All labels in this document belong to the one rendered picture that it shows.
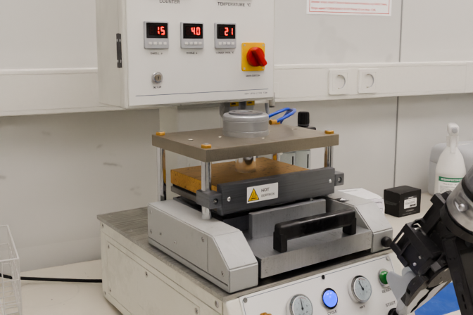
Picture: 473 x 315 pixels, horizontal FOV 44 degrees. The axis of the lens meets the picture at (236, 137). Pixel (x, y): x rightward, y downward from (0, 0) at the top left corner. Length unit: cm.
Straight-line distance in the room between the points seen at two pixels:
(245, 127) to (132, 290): 36
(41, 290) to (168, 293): 44
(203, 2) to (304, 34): 59
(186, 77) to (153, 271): 35
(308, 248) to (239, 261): 12
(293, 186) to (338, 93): 72
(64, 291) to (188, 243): 49
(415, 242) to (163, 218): 39
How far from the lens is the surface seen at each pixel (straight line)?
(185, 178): 99
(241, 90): 115
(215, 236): 83
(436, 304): 128
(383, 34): 181
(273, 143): 93
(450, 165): 171
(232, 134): 98
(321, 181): 100
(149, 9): 105
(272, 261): 84
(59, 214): 145
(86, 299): 127
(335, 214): 91
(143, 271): 104
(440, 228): 88
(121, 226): 112
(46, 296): 131
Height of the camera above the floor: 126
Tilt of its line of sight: 9 degrees down
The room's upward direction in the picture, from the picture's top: straight up
